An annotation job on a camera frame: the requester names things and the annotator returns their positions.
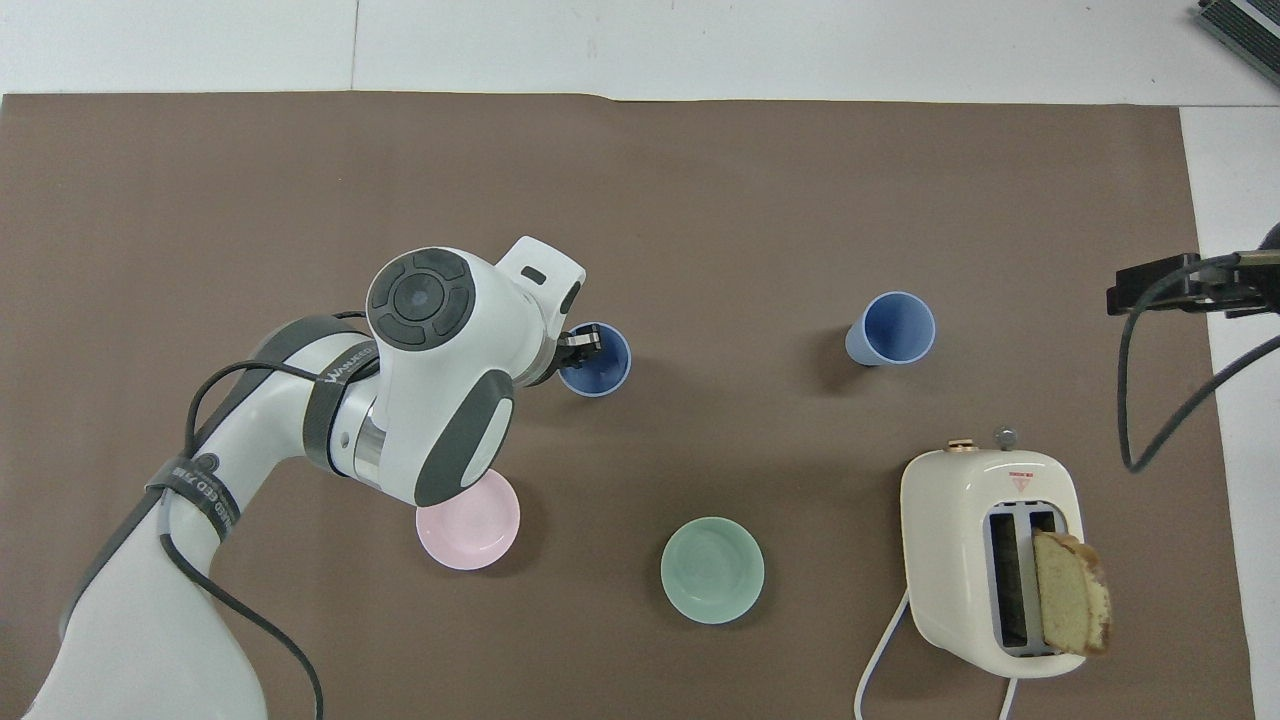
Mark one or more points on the blue cup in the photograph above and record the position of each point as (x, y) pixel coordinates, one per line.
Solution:
(895, 330)
(610, 372)

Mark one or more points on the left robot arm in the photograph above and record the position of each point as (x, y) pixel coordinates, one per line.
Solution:
(450, 380)

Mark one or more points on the pink bowl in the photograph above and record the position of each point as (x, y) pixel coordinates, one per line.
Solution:
(475, 530)

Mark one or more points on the green bowl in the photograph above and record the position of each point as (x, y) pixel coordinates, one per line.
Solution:
(712, 570)

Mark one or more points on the cream toaster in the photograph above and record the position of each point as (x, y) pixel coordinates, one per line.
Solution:
(955, 540)

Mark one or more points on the bread slice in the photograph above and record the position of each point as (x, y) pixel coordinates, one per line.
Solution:
(1072, 600)

